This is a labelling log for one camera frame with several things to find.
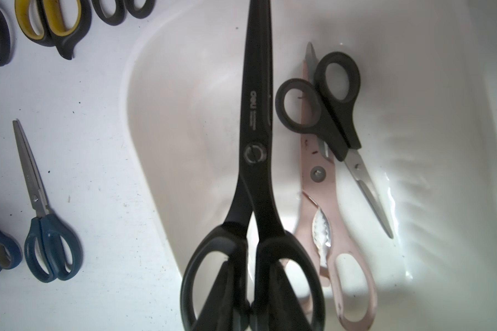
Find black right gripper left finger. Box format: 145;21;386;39
194;261;235;331

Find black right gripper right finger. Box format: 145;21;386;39
269;262;311;330

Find long matte black scissors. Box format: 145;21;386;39
180;1;325;330

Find dark blue handled scissors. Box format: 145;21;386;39
12;119;84;283

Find small black scissors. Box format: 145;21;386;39
91;0;156;26

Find yellow black scissors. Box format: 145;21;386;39
15;0;92;60

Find white plastic storage box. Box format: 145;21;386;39
122;1;497;330

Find pink kitchen shears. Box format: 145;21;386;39
284;60;378;330

